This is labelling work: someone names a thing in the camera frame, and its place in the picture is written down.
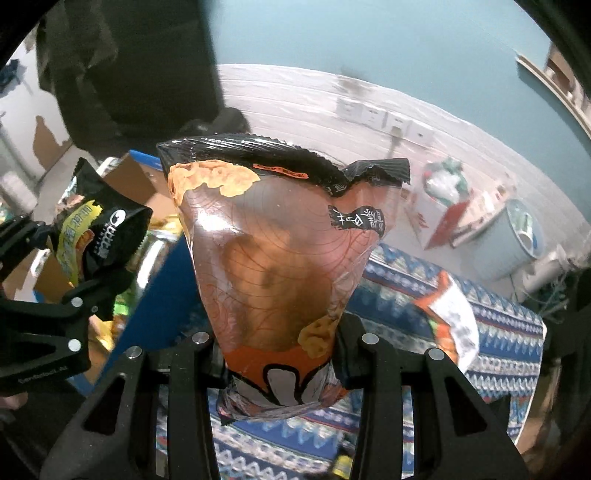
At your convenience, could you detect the white orange snack packet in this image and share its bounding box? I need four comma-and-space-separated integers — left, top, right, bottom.
413, 271, 481, 370

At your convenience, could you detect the white power cable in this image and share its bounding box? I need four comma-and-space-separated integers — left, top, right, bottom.
386, 126, 403, 161

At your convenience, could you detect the clear plastic bag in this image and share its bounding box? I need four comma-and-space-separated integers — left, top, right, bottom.
425, 157, 472, 206

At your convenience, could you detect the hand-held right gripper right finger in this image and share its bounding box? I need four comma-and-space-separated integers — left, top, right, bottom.
330, 315, 529, 480

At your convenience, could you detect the white ribbed object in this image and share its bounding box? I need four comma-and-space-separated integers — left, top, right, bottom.
0, 173, 38, 216

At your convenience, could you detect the pale green plastic bin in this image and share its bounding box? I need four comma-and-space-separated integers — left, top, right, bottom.
471, 198, 548, 282

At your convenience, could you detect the blue patterned blanket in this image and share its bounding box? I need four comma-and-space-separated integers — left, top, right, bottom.
154, 242, 549, 480

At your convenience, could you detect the black round device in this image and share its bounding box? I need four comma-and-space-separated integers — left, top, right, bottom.
182, 107, 251, 140

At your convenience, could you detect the white wall socket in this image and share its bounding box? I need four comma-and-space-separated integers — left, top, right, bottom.
336, 97, 365, 123
361, 108, 387, 131
409, 124, 435, 149
386, 113, 411, 140

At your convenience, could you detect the dark blue umbrella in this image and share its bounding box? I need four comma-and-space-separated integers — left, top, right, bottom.
0, 60, 23, 89

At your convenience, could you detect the orange black snack bag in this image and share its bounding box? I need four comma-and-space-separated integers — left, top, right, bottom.
157, 134, 411, 423

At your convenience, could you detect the white pipe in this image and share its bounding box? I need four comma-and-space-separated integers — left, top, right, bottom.
522, 253, 579, 297

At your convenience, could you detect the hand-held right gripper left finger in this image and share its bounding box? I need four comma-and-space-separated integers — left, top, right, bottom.
39, 332, 230, 480

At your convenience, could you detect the white red printed carton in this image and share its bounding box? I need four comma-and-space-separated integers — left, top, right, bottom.
406, 185, 509, 250

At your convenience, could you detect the black hanging cloth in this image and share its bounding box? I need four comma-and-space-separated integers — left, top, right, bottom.
37, 0, 223, 153

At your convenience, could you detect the cardboard box with blue outside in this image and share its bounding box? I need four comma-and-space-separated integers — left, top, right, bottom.
4, 150, 206, 398

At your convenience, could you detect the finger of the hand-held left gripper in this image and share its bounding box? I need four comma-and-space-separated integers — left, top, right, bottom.
0, 215, 58, 283
0, 270, 136, 367

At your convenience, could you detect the black yellow label snack packet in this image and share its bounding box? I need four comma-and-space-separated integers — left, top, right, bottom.
53, 157, 153, 285

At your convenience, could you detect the wooden frame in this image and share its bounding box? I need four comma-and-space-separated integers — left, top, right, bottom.
515, 41, 591, 136

